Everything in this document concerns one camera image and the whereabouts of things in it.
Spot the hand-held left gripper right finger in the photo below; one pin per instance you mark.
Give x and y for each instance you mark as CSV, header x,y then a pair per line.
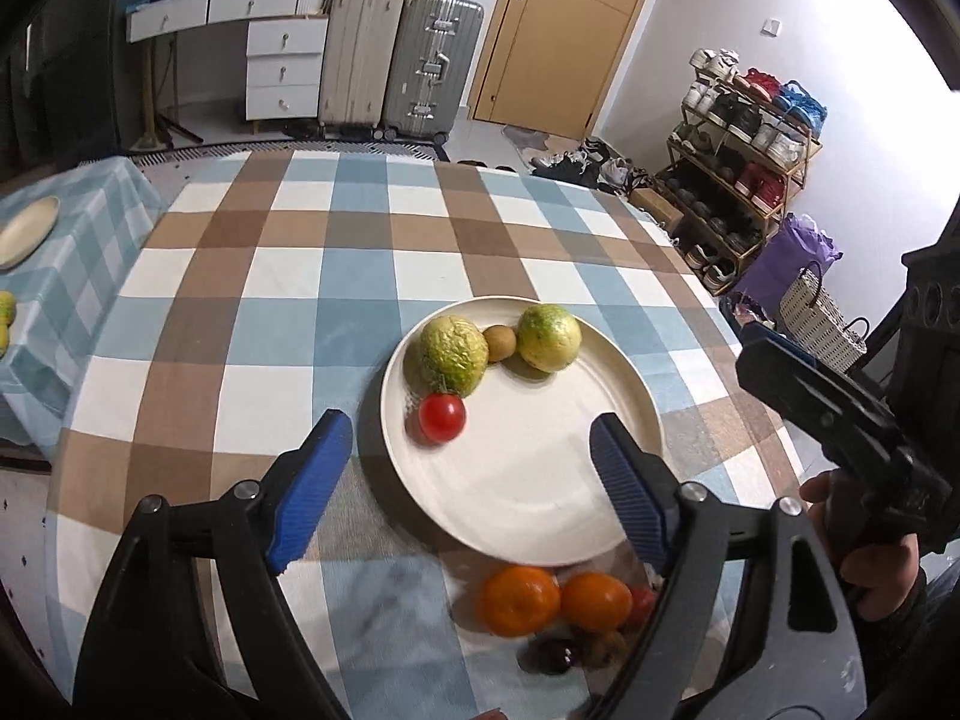
x,y
622,480

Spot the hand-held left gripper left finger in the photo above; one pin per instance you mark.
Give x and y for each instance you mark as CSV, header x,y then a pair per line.
x,y
315,480

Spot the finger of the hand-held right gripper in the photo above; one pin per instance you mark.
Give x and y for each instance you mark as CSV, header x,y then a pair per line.
x,y
765,332
810,397

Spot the cream round plate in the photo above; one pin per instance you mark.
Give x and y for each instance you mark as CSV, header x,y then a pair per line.
x,y
525,465

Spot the orange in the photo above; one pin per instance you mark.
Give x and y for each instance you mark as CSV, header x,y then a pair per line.
x,y
596,601
520,601

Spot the red tomato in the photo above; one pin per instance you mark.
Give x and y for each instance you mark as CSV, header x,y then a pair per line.
x,y
643,606
442,418

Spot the brown kiwi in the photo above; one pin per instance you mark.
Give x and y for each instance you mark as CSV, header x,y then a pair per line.
x,y
604,649
499,343

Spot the dark purple plum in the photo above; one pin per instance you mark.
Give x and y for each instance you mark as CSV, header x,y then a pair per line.
x,y
553,656

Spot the person's right forearm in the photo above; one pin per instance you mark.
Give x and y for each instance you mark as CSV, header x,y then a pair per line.
x,y
915,652

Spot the person's right hand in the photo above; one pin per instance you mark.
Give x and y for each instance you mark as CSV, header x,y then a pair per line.
x,y
877,574

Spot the woven tote bag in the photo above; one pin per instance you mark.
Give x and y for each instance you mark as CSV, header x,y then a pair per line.
x,y
821,322

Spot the purple bag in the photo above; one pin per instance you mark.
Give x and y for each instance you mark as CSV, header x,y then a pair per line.
x,y
787,262

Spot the wooden shoe rack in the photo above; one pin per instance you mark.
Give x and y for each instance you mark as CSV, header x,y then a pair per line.
x,y
780,221

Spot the smooth yellow-green guava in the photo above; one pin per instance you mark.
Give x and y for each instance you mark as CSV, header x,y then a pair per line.
x,y
550,337

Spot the cardboard box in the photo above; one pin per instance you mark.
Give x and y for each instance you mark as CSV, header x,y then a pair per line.
x,y
656,208

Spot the wrinkled green guava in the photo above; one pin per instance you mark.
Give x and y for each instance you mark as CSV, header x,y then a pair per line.
x,y
450,356

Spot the rows of shoes on rack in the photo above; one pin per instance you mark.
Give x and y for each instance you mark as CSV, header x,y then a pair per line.
x,y
750,127

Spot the pile of shoes on floor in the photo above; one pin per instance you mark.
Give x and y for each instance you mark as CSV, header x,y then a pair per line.
x,y
592,165

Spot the grey floor mat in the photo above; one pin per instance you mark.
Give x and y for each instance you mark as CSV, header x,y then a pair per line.
x,y
525,139

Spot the pale blue checkered tablecloth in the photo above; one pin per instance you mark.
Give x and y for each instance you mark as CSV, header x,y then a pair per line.
x,y
75,277

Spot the wooden door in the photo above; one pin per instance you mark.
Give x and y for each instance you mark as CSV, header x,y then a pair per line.
x,y
555,37

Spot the small cream plate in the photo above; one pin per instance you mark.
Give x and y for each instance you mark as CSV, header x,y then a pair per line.
x,y
26,232

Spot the silver suitcase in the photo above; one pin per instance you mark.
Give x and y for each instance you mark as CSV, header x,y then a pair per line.
x,y
431,67

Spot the beige suitcase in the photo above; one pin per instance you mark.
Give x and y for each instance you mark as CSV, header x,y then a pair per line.
x,y
360,52

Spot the white desk with drawers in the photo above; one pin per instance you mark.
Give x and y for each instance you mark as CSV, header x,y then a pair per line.
x,y
285,37

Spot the white light switch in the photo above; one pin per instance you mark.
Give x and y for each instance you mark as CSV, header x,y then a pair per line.
x,y
770,26

